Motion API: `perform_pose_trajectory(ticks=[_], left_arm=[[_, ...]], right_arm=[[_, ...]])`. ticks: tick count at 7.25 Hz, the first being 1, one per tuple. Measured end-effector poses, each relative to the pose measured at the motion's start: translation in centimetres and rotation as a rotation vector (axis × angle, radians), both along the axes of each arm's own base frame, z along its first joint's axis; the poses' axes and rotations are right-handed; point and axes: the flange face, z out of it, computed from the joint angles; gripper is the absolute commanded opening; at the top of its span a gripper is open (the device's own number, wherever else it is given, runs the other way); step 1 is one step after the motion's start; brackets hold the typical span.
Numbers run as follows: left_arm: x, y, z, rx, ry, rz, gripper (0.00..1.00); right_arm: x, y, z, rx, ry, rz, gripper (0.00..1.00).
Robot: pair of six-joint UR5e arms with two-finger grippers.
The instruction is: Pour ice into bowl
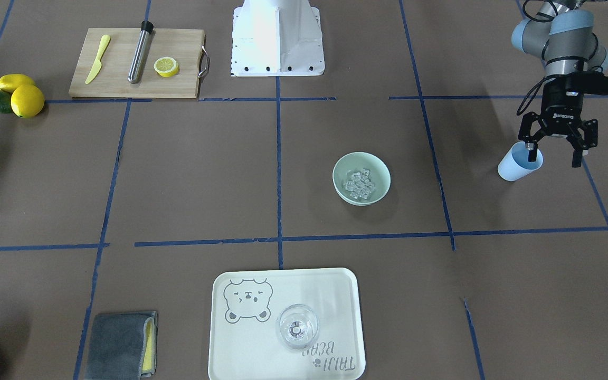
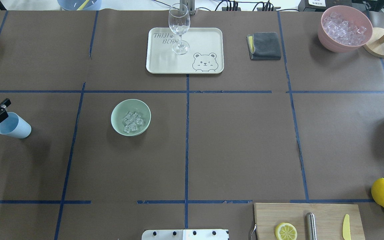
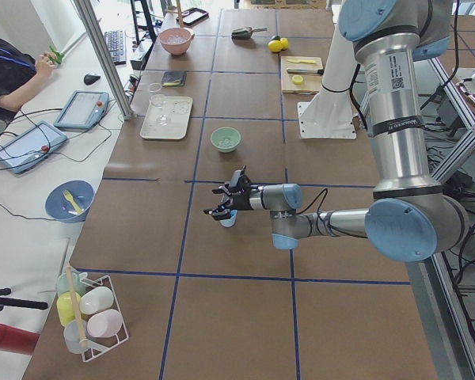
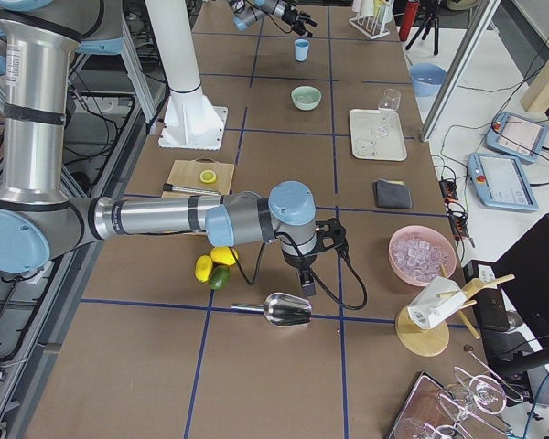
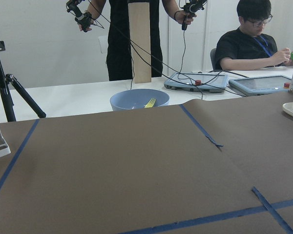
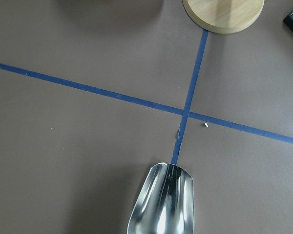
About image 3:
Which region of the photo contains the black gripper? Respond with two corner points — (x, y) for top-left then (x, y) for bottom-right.
(203, 165), (264, 221)

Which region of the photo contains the light blue plastic cup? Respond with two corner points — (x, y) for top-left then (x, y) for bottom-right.
(219, 210), (238, 228)

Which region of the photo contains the green ceramic bowl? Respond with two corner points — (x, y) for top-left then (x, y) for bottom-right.
(210, 127), (241, 153)

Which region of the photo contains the blue bowl with fork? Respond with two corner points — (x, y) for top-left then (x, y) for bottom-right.
(44, 180), (94, 223)

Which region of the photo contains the pink bowl of ice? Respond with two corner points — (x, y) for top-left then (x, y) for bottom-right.
(158, 28), (195, 55)

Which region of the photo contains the metal ice scoop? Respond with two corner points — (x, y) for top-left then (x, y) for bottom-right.
(230, 27), (268, 40)

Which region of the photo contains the cream bear tray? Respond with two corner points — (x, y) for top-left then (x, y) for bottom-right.
(139, 94), (193, 140)

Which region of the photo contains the clear wine glass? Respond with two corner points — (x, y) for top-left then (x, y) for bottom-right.
(150, 93), (171, 126)

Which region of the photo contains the grey folded cloth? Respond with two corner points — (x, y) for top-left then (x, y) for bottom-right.
(161, 70), (187, 87)

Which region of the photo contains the lemon half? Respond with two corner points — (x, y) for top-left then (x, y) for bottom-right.
(291, 74), (304, 86)

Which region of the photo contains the wooden cutting board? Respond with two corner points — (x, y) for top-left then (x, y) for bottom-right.
(280, 56), (324, 94)

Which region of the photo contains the white cup in rack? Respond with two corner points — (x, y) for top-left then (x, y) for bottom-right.
(79, 286), (114, 315)

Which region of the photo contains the yellow plastic knife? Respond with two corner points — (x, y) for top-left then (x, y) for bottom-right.
(286, 59), (317, 65)

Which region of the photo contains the blue teach pendant far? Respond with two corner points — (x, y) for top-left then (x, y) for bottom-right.
(54, 90), (110, 131)

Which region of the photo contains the blue teach pendant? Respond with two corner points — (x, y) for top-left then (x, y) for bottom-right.
(0, 121), (67, 174)
(54, 90), (110, 131)

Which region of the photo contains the yellow lemon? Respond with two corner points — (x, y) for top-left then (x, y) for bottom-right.
(279, 37), (289, 51)
(268, 40), (283, 53)

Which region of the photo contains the pink cup in rack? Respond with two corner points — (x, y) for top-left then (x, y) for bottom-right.
(87, 309), (124, 338)

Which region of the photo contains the green cup in rack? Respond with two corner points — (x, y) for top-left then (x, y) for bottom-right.
(56, 271), (86, 297)

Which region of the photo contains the black computer mouse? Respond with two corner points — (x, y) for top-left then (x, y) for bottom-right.
(83, 74), (101, 86)

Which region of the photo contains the yellow cup in rack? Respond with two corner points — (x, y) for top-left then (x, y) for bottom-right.
(56, 291), (75, 327)

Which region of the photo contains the black keyboard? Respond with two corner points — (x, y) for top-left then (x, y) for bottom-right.
(104, 30), (127, 65)

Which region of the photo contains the blue teach pendant near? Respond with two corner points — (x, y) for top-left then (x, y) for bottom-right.
(0, 121), (67, 174)

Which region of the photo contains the clear cup in rack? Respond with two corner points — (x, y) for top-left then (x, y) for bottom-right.
(63, 320), (88, 354)

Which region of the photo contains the seated person black shirt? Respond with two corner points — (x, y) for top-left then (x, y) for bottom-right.
(0, 38), (61, 122)

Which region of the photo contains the black tripod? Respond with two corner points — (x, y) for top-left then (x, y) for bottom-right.
(0, 287), (48, 312)

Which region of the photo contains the red bottle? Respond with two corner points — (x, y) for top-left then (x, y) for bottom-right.
(0, 323), (40, 355)

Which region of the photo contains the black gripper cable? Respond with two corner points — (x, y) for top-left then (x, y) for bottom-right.
(294, 188), (329, 217)

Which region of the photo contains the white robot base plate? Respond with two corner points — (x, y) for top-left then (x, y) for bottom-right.
(297, 101), (357, 139)

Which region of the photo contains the steel handled knife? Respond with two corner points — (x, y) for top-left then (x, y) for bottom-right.
(287, 68), (324, 76)

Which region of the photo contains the white wire cup rack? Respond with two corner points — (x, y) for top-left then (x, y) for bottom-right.
(57, 266), (129, 363)

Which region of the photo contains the aluminium frame post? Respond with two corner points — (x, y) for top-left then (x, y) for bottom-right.
(74, 0), (135, 120)

